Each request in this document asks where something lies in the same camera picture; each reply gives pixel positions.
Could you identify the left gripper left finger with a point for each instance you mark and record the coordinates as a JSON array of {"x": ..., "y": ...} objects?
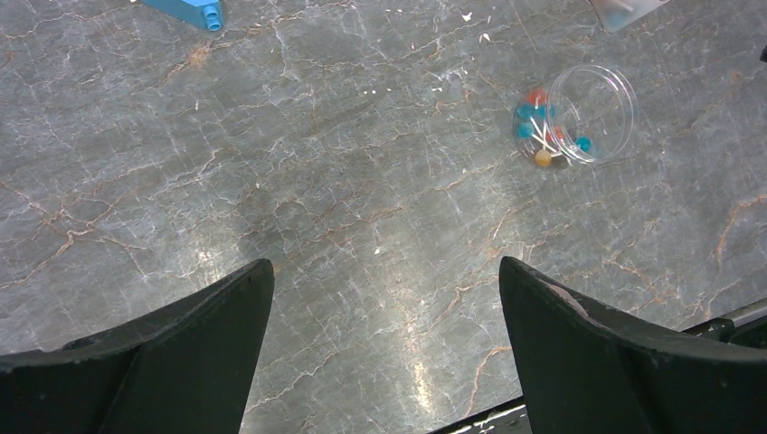
[{"x": 183, "y": 368}]

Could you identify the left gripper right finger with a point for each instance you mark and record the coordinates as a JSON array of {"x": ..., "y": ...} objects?
[{"x": 629, "y": 371}]

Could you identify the clear round jar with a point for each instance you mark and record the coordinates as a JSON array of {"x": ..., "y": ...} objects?
[{"x": 585, "y": 116}]

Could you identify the lollipops in jar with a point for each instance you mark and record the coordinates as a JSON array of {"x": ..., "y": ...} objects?
[{"x": 550, "y": 133}]

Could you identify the blue white toy block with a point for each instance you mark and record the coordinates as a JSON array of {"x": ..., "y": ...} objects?
[{"x": 204, "y": 14}]

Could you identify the clear compartment candy tray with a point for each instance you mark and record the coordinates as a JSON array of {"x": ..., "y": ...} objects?
[{"x": 617, "y": 14}]

